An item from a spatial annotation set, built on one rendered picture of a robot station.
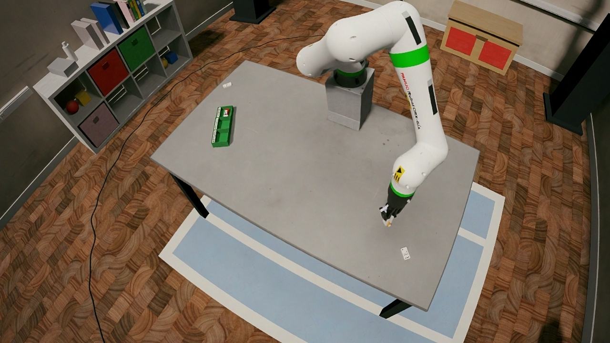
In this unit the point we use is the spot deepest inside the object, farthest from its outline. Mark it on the green bin rack with labels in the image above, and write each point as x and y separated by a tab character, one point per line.
222	127

